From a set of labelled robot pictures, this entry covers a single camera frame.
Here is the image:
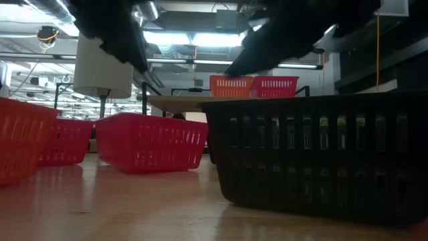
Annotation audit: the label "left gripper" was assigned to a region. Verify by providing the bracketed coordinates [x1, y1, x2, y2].
[68, 0, 150, 73]

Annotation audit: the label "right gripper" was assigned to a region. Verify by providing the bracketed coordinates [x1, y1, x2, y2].
[225, 0, 382, 76]

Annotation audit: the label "red plastic slotted basket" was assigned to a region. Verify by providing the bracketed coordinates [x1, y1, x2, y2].
[38, 116, 94, 167]
[250, 75, 300, 98]
[94, 112, 209, 175]

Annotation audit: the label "orange plastic slotted basket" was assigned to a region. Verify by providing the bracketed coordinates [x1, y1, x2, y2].
[0, 96, 63, 186]
[209, 74, 254, 98]

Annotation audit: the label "black plastic slotted basket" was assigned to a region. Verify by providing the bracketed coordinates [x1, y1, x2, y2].
[197, 90, 428, 226]

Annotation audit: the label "black metal shelf rack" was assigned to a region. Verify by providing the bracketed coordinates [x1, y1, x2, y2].
[146, 95, 302, 114]

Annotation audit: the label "ceiling tube light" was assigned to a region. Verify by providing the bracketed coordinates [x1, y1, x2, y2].
[276, 62, 324, 70]
[0, 52, 78, 61]

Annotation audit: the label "ceiling light panel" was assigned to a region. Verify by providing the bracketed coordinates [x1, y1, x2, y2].
[142, 31, 192, 48]
[192, 31, 247, 48]

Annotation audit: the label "grey ceiling unit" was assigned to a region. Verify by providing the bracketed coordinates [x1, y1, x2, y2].
[215, 9, 240, 31]

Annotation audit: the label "black cabinet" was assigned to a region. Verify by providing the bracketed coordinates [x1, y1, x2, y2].
[334, 31, 428, 96]

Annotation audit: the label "white ceiling box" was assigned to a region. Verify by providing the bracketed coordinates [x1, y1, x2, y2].
[377, 0, 411, 17]

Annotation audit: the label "silver ventilation duct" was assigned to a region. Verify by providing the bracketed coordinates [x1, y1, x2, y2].
[19, 0, 80, 26]
[135, 0, 161, 21]

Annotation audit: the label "black metal desk frame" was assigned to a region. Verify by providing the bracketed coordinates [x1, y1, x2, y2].
[141, 81, 165, 117]
[53, 82, 74, 110]

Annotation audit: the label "black yellow cord reel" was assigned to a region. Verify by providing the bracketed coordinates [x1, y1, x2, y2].
[35, 25, 61, 45]

